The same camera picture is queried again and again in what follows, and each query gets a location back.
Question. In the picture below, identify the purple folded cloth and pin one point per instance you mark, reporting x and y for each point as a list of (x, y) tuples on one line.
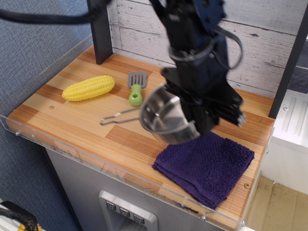
[(207, 168)]

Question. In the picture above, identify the dark left shelf post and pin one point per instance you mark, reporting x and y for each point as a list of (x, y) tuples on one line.
[(101, 37)]

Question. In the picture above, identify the white ridged side counter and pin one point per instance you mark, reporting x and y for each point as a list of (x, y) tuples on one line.
[(291, 123)]

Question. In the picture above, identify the silver dispenser panel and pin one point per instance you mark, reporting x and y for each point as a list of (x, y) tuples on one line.
[(122, 215)]

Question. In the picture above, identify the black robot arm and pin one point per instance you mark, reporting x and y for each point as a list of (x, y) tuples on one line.
[(198, 46)]

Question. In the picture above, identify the yellow plastic corn cob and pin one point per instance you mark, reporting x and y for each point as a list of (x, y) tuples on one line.
[(89, 88)]

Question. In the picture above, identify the clear acrylic table guard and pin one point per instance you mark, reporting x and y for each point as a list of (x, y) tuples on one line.
[(56, 183)]

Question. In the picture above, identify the dark right shelf post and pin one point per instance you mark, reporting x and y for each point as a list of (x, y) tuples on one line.
[(290, 66)]

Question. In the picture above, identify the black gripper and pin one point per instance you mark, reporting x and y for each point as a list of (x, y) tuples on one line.
[(200, 80)]

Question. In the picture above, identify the dark shelf post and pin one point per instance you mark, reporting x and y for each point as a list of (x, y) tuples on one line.
[(101, 37), (290, 66)]

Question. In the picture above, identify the stainless steel pan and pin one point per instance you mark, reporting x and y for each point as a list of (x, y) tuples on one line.
[(161, 115)]

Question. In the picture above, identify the black and yellow object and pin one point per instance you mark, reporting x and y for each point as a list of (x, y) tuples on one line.
[(12, 221)]

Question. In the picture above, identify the grey spatula green handle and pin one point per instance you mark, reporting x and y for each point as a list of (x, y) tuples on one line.
[(136, 82)]

